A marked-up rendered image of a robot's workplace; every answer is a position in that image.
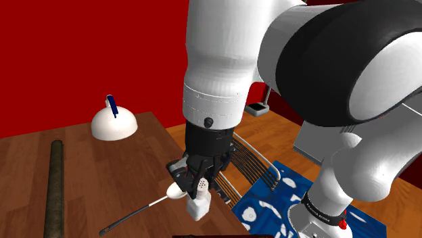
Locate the blue pen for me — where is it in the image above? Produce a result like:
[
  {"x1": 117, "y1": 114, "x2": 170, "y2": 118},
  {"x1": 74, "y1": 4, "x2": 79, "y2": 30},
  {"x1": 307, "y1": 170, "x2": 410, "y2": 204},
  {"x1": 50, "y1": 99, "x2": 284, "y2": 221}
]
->
[{"x1": 105, "y1": 94, "x2": 119, "y2": 119}]

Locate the dark olive rod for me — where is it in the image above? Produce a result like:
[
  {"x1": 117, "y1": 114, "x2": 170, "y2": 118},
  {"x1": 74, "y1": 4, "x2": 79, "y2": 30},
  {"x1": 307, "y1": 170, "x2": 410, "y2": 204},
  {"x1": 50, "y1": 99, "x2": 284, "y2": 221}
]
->
[{"x1": 43, "y1": 139, "x2": 66, "y2": 238}]

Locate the wire-backed chair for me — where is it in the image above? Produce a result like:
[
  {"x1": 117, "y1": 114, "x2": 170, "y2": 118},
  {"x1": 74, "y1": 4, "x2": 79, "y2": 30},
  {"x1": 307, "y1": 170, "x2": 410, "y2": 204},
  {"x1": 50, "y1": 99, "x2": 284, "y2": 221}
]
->
[{"x1": 210, "y1": 131, "x2": 282, "y2": 206}]

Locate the white salt shaker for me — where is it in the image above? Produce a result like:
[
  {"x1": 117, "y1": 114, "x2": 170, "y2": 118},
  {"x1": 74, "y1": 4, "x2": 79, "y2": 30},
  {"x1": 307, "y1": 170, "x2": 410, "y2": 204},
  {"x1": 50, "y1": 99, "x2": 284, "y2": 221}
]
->
[{"x1": 185, "y1": 177, "x2": 212, "y2": 222}]

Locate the brown wooden table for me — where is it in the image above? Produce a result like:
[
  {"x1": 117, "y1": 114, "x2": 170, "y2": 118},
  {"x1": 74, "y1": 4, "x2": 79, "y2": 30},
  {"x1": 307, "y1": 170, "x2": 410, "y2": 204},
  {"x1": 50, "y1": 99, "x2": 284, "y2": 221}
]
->
[{"x1": 0, "y1": 111, "x2": 251, "y2": 238}]

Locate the grey box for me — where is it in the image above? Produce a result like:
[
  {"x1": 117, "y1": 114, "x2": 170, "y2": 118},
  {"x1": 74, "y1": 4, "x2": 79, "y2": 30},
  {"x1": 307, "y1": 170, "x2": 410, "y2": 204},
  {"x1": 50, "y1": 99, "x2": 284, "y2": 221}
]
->
[{"x1": 292, "y1": 120, "x2": 335, "y2": 166}]

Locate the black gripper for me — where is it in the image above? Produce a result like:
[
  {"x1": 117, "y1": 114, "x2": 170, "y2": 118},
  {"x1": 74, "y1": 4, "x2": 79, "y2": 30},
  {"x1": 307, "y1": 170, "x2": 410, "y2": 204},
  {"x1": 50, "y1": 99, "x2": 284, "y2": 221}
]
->
[{"x1": 166, "y1": 120, "x2": 237, "y2": 199}]

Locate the white upturned bowl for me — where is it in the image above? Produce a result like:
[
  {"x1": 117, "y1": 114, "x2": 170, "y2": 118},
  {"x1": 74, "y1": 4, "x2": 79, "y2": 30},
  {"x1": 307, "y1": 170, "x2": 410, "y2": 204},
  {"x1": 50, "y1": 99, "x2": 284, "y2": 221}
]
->
[{"x1": 91, "y1": 105, "x2": 139, "y2": 142}]

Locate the blue patterned robot stand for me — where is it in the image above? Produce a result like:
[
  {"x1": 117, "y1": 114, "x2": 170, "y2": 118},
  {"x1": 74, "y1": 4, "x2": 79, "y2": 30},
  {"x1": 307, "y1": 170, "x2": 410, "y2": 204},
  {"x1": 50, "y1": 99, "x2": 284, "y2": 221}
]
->
[{"x1": 231, "y1": 160, "x2": 388, "y2": 238}]

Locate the white spoon with black handle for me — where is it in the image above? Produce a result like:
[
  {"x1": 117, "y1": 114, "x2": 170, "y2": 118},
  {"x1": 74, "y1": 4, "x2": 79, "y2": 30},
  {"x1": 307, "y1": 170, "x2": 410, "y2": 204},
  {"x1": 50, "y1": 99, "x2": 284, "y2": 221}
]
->
[{"x1": 99, "y1": 181, "x2": 189, "y2": 237}]

